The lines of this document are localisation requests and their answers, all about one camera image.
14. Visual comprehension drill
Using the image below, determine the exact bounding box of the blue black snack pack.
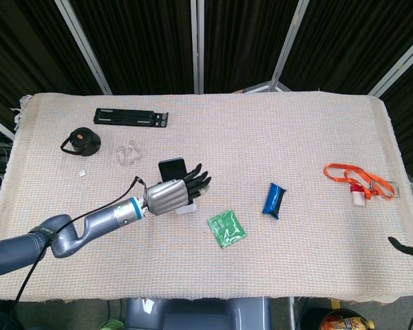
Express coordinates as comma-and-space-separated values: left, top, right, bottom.
262, 182, 288, 220

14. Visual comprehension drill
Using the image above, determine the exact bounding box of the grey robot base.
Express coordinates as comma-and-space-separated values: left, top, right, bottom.
123, 297, 273, 330

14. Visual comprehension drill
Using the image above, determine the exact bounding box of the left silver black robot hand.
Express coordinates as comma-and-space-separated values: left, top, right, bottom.
141, 163, 212, 217

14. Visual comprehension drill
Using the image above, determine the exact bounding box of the red white small card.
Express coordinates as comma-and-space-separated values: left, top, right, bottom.
350, 184, 366, 208

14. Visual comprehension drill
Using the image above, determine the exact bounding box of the orange lanyard with badge holder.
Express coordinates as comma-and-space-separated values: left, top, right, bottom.
323, 163, 400, 199

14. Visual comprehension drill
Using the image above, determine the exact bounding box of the white phone stand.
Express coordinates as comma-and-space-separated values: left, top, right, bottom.
173, 201, 198, 216

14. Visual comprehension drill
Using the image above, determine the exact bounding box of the black smartphone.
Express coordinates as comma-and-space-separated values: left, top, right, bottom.
158, 157, 189, 182

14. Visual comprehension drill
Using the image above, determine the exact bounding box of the green snack packet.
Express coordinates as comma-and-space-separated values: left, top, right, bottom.
206, 208, 248, 250

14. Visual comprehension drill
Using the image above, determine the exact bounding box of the green round object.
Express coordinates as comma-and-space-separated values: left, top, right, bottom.
99, 318, 125, 330

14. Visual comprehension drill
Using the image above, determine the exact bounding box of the black folding screen with frame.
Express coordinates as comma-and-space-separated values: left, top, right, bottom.
0, 0, 413, 183

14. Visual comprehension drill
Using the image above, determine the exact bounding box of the black bin with snack bag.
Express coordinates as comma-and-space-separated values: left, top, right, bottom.
301, 307, 378, 330

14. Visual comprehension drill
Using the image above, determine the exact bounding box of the black bottle lid with handle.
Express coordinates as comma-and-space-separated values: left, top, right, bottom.
59, 127, 101, 157

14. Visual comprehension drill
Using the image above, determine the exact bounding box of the clear plastic wrapper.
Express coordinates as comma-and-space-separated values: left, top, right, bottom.
115, 138, 145, 168

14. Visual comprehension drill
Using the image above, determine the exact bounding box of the pink woven tablecloth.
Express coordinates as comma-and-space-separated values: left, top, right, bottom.
0, 91, 413, 305

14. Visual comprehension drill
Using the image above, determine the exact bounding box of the black folding laptop stand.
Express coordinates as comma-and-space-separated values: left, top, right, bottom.
93, 108, 169, 129

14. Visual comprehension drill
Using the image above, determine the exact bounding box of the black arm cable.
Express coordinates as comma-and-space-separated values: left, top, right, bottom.
3, 175, 148, 330

